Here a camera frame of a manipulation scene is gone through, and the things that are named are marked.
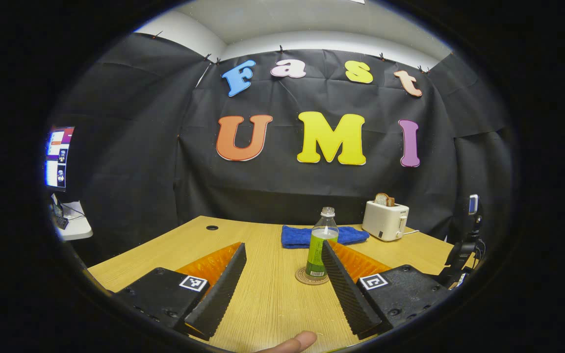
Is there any computer monitor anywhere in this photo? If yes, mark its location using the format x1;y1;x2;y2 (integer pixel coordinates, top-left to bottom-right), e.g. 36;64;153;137
45;126;75;192

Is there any white toaster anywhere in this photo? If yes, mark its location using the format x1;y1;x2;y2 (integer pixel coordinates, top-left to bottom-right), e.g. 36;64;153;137
362;200;410;242

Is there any blue towel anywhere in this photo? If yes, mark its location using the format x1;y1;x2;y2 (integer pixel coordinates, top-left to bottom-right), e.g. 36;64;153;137
282;225;370;249

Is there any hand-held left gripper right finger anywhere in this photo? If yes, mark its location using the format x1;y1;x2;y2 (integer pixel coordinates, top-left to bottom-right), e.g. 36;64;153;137
321;239;454;341

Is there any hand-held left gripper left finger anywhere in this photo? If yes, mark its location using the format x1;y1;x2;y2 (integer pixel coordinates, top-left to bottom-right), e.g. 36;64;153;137
113;241;248;342

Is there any green label water bottle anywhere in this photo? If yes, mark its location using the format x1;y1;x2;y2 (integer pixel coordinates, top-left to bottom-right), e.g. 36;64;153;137
305;207;339;280

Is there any round brown coaster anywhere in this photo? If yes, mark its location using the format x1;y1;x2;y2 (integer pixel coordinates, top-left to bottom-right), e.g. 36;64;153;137
295;266;331;286

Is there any black backdrop cloth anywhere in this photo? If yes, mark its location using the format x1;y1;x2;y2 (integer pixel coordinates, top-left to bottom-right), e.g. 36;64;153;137
52;32;514;268

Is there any white side table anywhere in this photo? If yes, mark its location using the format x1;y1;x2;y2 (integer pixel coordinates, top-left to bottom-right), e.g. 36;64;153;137
50;201;93;241

